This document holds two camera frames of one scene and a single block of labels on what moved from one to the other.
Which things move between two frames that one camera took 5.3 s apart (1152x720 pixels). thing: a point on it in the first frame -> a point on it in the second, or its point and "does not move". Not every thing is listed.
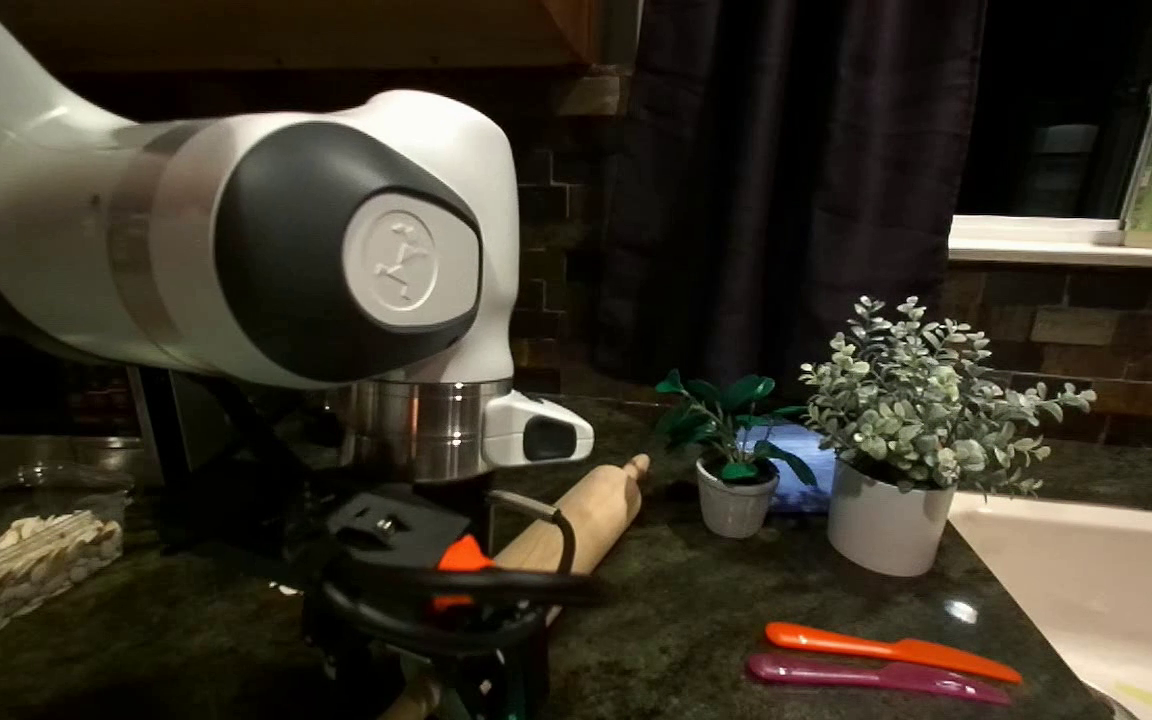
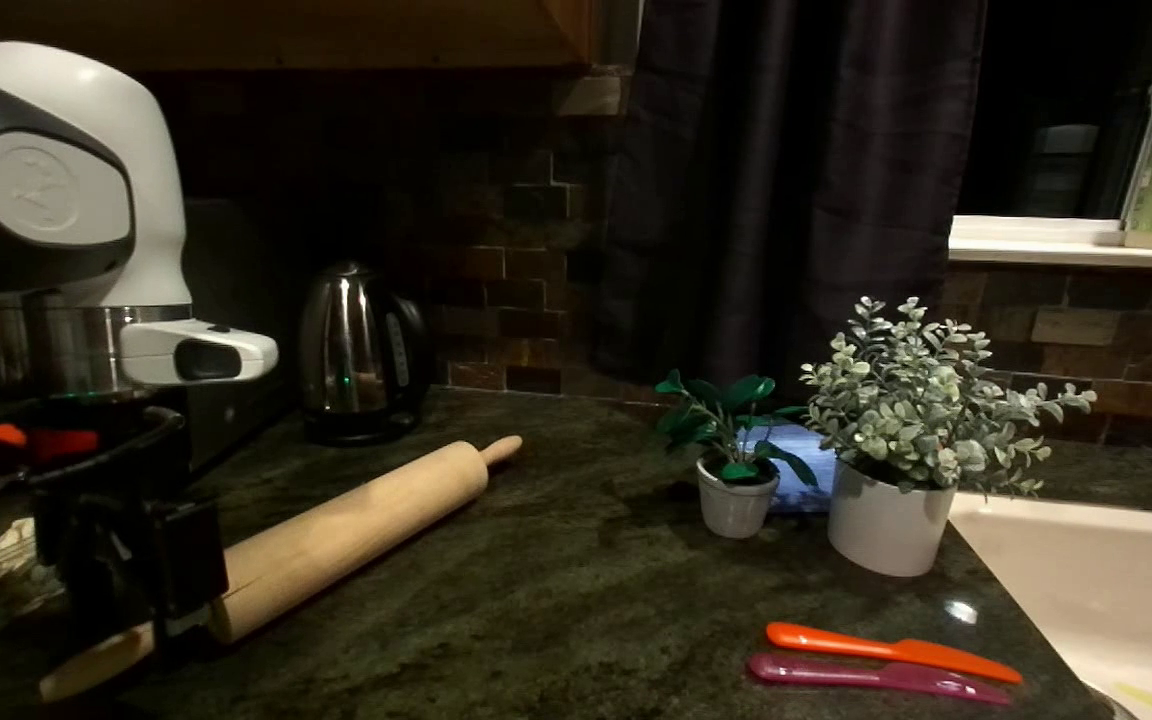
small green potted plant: x=727 y=434 does not move
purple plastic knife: x=901 y=679 does not move
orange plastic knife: x=905 y=649 does not move
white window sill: x=1074 y=241 does not move
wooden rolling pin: x=600 y=522 -> x=307 y=553
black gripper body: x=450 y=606 -> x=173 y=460
